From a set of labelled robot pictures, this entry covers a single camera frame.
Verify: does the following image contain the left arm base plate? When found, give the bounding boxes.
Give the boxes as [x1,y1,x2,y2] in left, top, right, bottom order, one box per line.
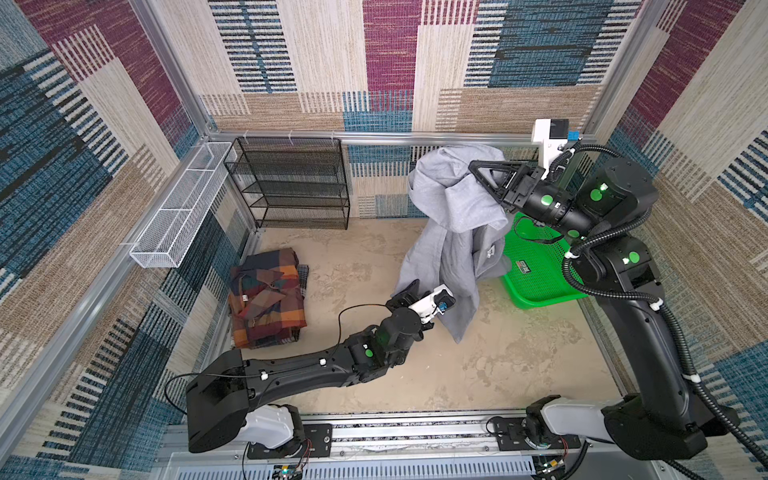
[245,423,333,460]

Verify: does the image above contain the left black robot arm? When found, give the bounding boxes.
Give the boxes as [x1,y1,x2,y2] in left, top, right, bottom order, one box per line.
[186,281,455,454]

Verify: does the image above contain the folded plaid flannel shirt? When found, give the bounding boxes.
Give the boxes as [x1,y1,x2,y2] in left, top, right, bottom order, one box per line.
[228,248,307,349]

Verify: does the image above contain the aluminium front rail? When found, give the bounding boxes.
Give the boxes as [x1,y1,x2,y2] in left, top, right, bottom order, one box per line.
[151,409,579,469]

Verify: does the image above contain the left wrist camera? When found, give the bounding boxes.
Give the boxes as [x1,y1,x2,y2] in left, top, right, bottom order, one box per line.
[409,284,456,325]

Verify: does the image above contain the white wire mesh tray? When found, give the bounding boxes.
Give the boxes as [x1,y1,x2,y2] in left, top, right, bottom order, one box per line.
[130,142,234,269]

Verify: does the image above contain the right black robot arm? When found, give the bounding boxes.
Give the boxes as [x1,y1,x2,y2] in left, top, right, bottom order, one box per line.
[469,157,741,461]

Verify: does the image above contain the grey long sleeve shirt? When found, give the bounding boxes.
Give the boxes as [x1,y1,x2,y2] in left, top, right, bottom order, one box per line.
[395,145,512,343]

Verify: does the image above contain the aluminium rail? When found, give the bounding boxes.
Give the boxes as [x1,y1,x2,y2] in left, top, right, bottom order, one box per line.
[208,130,534,147]
[151,409,579,469]

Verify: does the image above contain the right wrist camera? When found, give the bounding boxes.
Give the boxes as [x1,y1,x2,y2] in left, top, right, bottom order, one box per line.
[531,119,581,182]

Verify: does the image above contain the green plastic basket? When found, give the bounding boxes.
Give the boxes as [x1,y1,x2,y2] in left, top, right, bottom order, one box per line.
[501,213,585,310]

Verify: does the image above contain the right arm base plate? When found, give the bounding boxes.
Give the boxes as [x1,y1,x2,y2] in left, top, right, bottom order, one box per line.
[485,416,582,452]

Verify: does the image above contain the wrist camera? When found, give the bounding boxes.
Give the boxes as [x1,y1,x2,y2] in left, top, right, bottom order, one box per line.
[531,119,581,182]
[409,284,456,325]

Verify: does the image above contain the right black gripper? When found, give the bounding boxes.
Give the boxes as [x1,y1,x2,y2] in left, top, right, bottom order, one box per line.
[468,161,601,243]

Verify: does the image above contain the aluminium back rail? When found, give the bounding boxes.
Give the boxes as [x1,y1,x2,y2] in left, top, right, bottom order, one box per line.
[208,130,534,147]

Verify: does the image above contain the black wire shelf rack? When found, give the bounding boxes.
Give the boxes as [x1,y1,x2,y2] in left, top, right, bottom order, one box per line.
[224,137,351,230]

